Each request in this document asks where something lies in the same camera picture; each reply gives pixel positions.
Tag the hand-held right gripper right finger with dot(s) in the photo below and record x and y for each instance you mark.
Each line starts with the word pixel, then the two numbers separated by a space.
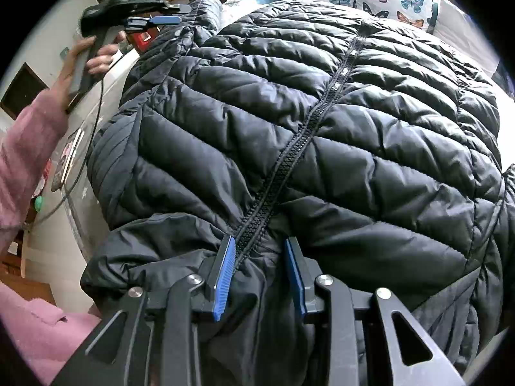
pixel 295 281

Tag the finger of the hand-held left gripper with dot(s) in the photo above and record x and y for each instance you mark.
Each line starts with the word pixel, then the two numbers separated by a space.
pixel 165 20
pixel 177 8

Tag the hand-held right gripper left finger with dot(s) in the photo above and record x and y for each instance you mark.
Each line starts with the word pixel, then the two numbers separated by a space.
pixel 225 277

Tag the black puffer jacket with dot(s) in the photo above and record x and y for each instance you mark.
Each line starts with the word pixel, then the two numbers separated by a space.
pixel 362 148

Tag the person's left forearm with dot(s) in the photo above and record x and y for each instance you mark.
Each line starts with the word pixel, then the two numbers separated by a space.
pixel 28 148

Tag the person's left hand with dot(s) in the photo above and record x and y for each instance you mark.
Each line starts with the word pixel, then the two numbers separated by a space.
pixel 102 58

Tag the red plastic stool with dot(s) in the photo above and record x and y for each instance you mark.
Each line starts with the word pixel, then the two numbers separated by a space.
pixel 141 40

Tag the wooden side table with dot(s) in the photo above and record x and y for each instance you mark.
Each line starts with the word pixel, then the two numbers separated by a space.
pixel 24 88

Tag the person's pink garment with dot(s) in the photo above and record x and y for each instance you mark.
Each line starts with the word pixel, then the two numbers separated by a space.
pixel 36 329

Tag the white pillow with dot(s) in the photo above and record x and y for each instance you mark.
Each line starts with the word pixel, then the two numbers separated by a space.
pixel 454 24

